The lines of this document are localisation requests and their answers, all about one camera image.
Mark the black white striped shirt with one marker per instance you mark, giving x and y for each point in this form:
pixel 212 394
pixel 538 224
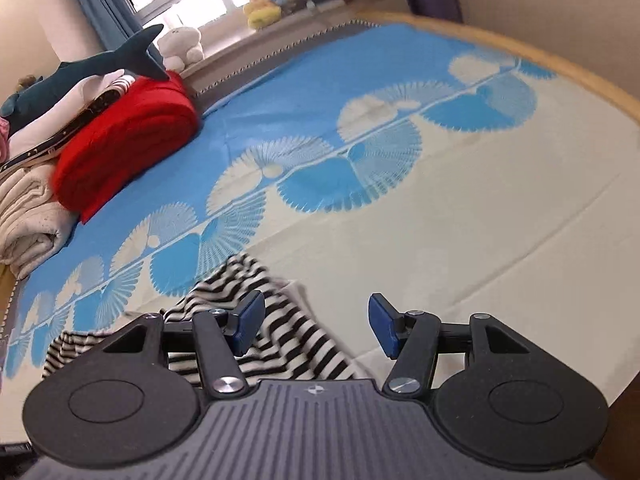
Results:
pixel 285 330

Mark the grey mattress pad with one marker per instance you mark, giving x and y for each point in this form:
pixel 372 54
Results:
pixel 280 52

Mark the blue fan-print bed sheet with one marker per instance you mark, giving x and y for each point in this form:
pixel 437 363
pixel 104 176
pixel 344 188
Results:
pixel 410 175

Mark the white folded cloth dark trim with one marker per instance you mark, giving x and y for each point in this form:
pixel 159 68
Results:
pixel 75 110

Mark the blue curtain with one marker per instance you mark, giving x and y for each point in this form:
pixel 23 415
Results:
pixel 105 5

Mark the light speckled folded blanket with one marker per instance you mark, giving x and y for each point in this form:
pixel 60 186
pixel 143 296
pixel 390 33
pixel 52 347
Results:
pixel 30 220

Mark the wooden bed frame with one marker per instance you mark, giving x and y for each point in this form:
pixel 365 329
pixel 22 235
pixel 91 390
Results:
pixel 550 57

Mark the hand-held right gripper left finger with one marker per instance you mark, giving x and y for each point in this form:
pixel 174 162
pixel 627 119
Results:
pixel 249 322

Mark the dark blue shark plush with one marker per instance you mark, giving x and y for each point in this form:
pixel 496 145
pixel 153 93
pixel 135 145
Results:
pixel 75 72

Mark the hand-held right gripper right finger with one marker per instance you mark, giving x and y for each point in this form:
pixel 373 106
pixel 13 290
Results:
pixel 384 325

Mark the red folded quilt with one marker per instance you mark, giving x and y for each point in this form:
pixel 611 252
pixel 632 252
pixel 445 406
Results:
pixel 125 135

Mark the white plush bear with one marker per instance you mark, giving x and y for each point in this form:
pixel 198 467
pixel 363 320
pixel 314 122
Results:
pixel 181 47

